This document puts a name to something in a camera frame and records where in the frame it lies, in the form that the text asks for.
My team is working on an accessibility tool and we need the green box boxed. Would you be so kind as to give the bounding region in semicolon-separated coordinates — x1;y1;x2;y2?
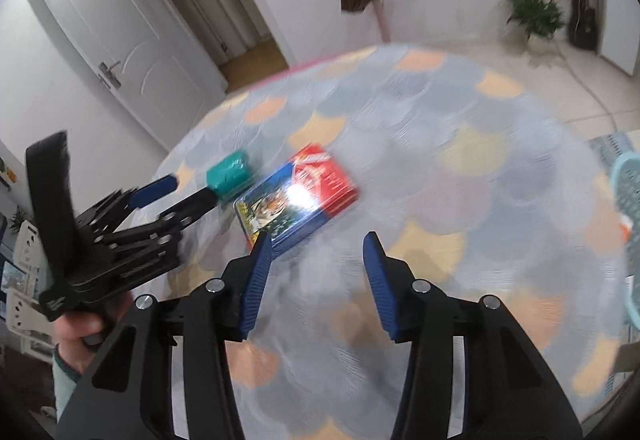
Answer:
206;150;253;198

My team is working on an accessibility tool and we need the colourful printed tin box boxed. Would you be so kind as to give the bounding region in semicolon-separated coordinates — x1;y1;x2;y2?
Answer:
233;144;360;251

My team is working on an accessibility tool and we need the white standing air conditioner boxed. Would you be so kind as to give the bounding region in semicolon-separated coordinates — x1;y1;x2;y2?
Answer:
597;0;640;78

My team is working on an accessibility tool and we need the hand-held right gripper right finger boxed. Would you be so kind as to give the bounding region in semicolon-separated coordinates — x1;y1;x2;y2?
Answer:
362;231;584;440

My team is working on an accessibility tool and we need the light blue plastic basket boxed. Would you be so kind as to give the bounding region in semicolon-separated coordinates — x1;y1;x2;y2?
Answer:
610;154;640;331

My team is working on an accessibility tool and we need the green potted plant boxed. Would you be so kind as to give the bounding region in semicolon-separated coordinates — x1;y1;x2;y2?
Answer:
505;0;566;56

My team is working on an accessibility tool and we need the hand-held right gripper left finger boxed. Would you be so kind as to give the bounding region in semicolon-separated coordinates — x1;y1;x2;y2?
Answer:
55;231;274;440

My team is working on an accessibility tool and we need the white perforated stand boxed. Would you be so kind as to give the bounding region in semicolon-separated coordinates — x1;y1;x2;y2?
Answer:
7;220;51;336

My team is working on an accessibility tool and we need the person's left hand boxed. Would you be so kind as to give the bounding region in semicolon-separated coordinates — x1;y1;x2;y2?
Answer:
54;292;133;376

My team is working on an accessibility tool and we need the black floor cable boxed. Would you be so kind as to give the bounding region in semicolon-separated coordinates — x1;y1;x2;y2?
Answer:
550;40;621;131

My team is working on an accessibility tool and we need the person's left forearm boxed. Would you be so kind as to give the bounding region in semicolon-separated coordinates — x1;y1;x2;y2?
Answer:
50;352;83;436

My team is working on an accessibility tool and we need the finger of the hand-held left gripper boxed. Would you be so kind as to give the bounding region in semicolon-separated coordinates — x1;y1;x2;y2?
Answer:
80;174;179;233
102;186;221;257

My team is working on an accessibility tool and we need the white door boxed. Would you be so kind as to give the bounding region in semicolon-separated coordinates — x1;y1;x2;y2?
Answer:
31;0;228;156

